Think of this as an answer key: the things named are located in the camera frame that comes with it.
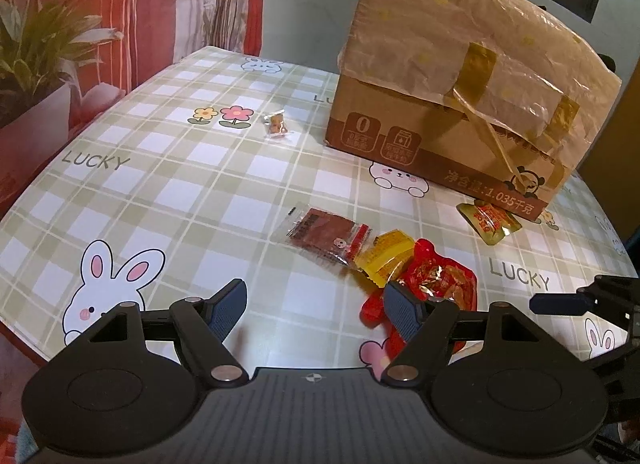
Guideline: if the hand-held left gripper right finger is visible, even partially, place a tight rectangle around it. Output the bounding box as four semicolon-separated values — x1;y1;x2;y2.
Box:
379;279;557;386

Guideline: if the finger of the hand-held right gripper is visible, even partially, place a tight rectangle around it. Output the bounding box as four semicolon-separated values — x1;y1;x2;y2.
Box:
529;291;596;316

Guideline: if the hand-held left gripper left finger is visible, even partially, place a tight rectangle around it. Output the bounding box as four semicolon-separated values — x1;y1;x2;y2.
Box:
64;278;250;388

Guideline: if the gold and red snack packet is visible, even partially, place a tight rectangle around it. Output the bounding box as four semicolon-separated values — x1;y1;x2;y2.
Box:
457;199;523;247

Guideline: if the small clear snack packet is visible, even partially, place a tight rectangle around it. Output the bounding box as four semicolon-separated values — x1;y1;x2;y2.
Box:
263;109;291;140

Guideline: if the yellow snack packet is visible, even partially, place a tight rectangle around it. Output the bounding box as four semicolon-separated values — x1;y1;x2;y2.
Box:
357;229;416;289

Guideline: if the brown jerky packet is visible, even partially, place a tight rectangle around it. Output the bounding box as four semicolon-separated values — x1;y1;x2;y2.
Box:
285;204;375;269

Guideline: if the checked tablecloth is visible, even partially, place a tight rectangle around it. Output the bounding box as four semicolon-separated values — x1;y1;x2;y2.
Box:
0;46;640;370

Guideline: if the paper-covered cardboard box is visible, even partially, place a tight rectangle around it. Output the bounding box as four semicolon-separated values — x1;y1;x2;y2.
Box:
322;0;623;224

